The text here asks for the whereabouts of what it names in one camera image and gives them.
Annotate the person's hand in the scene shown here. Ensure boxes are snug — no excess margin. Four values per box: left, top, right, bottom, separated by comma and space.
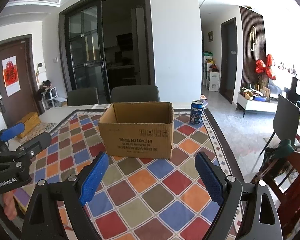
2, 191, 17, 221

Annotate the blue Pepsi can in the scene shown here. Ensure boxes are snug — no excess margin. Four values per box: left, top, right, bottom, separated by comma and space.
190, 100, 204, 125

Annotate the red wooden chair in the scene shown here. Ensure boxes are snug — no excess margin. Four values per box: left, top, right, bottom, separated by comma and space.
251, 151, 300, 238

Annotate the white storage rack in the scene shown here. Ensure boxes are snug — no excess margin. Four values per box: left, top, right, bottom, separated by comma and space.
202, 51, 220, 92

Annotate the black chair by window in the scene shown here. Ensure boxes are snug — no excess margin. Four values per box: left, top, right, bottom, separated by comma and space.
260, 95, 300, 155

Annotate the dark dining chair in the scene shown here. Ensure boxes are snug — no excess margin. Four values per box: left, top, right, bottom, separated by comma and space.
67, 87, 99, 106
110, 85, 160, 103

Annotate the colourful checkered table mat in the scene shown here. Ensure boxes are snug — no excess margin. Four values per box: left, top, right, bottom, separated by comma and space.
12, 108, 246, 240

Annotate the woven yellow box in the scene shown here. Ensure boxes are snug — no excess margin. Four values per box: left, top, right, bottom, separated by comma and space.
17, 112, 41, 139

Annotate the red fu character poster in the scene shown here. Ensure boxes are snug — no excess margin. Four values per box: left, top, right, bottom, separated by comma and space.
2, 56, 21, 97

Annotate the white low tv cabinet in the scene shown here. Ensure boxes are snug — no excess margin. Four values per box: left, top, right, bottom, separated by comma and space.
236, 87, 277, 117

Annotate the brown cardboard box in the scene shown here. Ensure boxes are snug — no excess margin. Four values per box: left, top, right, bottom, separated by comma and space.
98, 102, 174, 159

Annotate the red bow decoration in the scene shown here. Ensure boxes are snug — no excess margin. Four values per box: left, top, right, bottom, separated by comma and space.
255, 54, 276, 80

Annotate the brown entrance door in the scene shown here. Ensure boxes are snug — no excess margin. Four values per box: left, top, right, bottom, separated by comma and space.
0, 34, 44, 127

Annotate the black glass sliding door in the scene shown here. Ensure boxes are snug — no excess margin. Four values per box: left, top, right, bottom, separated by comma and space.
58, 0, 155, 103

